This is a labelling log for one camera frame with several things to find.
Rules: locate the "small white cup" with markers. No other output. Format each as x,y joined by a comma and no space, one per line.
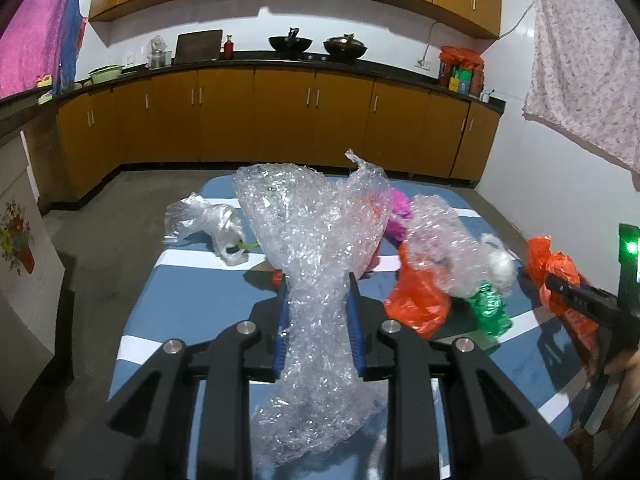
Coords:
486,95

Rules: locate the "brown cutting board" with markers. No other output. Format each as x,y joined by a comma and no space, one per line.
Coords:
197,47

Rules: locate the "blue white striped mat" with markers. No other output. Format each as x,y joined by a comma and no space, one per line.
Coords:
175,310

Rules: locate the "person's right hand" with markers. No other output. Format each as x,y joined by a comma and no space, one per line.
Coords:
625,395

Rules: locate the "magenta plastic bag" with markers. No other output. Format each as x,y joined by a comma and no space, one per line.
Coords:
400,210

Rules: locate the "floral hanging cloth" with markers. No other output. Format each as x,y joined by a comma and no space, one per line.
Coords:
585,60

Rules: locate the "shiny green plastic bag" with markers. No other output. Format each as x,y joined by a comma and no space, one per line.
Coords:
490,310

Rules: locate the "clear thin plastic bag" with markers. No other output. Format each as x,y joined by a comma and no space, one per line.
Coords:
210,220

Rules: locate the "white wall socket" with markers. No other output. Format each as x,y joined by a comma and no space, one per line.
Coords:
423,64

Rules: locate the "pink curtain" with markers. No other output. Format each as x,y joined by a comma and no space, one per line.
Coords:
35,25

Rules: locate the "glass jar with plastic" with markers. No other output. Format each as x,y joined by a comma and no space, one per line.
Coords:
157,55

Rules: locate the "blue hanging cloth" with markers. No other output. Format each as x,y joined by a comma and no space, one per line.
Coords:
70,35

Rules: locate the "green wash basin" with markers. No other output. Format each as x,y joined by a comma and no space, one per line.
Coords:
105,74

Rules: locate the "white wall switch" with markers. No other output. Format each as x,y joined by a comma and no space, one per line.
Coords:
130,59

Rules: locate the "wooden lower kitchen cabinets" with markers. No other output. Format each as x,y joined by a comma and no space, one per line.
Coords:
280,115

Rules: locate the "small red plastic scrap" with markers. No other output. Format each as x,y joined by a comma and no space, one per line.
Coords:
276,278

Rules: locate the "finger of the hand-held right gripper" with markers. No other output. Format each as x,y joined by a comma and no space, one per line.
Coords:
580,300

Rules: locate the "flat orange plastic bag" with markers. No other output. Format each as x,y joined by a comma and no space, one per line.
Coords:
417,300

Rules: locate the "large clear bubble wrap sheet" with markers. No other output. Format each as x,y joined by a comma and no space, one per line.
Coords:
310,240

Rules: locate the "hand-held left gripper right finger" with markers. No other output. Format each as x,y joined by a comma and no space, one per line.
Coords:
356,330

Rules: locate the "colourful sponge pack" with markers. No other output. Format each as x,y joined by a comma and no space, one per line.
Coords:
45,90

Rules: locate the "red bottle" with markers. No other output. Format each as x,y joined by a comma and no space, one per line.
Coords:
229,49

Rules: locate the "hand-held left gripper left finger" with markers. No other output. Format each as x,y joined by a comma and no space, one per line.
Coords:
282,322

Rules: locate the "orange plastic bag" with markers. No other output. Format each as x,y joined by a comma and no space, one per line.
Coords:
417,300
555,265

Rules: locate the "black kitchen countertop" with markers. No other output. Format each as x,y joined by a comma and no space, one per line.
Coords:
390,67

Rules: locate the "white plastic bag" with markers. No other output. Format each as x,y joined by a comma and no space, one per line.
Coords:
500,262

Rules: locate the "white panel with flower picture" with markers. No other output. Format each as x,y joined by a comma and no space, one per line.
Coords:
25,260

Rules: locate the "black wok with lid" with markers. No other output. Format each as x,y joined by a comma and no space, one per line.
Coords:
345,49

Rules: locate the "orange bag of groceries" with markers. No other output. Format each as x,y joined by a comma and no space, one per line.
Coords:
460,70

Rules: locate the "small pinkish bubble wrap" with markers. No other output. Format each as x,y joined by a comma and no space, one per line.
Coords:
440,240

